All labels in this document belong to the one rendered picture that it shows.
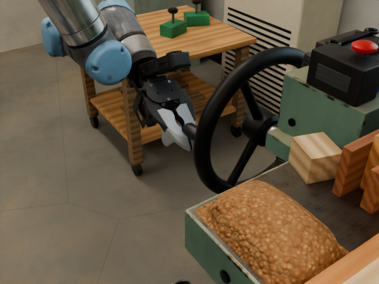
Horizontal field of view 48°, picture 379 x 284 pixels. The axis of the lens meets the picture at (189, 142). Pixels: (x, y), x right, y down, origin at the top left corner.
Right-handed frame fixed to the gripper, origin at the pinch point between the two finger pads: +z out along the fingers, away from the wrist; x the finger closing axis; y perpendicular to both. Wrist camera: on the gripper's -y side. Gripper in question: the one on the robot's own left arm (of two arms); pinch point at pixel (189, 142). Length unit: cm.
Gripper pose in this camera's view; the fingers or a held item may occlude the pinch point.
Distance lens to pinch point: 75.6
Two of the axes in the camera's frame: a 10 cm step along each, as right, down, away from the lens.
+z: 4.5, 8.2, -3.5
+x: -8.3, 2.5, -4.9
